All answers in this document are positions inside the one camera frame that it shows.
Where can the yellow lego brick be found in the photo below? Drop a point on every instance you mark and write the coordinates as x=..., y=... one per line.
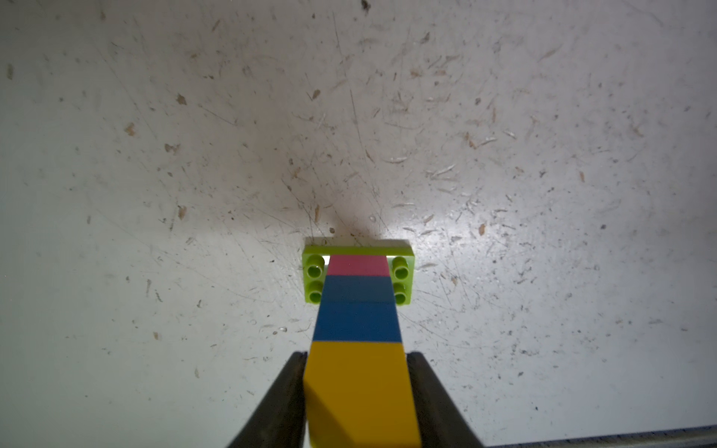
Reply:
x=359, y=395

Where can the pink lego brick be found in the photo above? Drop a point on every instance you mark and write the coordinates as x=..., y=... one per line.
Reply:
x=358, y=265

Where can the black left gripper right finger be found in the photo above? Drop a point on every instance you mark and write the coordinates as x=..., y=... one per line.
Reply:
x=439, y=420

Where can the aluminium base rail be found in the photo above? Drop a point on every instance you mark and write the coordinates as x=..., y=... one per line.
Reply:
x=693, y=437

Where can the lime green long lego brick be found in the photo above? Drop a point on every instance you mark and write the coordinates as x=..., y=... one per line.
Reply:
x=316, y=260

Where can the blue lego brick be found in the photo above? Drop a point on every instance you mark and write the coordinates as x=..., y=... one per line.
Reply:
x=359, y=322
x=358, y=289

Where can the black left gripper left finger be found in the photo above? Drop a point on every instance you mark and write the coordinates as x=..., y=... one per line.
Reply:
x=280, y=418

